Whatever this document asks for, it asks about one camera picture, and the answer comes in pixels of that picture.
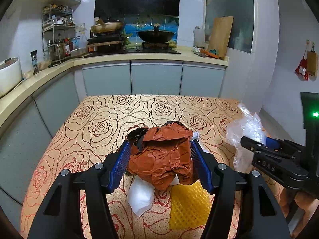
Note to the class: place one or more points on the white plastic jug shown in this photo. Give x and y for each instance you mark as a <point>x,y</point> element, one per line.
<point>199,37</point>

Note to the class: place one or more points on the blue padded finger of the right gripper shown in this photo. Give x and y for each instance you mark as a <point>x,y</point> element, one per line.
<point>279,145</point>

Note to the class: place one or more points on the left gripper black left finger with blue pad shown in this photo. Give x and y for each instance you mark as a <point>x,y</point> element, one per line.
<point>60,213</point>

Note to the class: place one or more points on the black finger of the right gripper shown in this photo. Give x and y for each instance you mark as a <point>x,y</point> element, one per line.
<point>255,146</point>

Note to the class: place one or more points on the yellow sponge mat front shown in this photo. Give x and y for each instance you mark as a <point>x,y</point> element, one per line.
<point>190,206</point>

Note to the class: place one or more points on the brown hanging paper bag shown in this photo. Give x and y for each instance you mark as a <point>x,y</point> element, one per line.
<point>312,61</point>

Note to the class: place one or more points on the clear plastic bag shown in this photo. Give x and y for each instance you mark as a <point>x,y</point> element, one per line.
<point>249,125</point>

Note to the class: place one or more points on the wooden cutting board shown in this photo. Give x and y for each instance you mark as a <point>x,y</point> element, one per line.
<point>220,35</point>

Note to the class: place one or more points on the small black plastic bag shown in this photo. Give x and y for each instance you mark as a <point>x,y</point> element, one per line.
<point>135,138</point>

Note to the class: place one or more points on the white rice cooker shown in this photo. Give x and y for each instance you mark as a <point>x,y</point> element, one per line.
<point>10,75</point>

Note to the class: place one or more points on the black wok on stove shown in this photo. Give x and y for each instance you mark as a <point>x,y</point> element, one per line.
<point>156,36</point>

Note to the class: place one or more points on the beige pan on stove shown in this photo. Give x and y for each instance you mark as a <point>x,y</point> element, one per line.
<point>102,27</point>

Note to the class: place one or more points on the rose patterned orange tablecloth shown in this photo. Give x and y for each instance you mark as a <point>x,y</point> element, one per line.
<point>98,126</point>

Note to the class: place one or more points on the metal spice rack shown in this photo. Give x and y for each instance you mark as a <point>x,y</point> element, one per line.
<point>58,32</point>

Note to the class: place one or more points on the person's hand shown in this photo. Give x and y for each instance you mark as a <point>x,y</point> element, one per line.
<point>305,201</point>

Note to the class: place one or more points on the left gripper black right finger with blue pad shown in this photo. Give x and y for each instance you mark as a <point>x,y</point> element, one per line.
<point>259,213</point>

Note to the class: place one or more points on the brown paper bag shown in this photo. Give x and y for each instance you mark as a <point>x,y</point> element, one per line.
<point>312,61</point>
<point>166,154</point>

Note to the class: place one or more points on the kitchen counter with cabinets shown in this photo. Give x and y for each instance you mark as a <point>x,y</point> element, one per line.
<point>32,113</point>

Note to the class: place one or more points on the red hanging decoration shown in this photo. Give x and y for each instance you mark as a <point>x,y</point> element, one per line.
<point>301,70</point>

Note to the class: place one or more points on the white paper piece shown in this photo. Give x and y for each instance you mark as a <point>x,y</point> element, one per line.
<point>140,196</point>

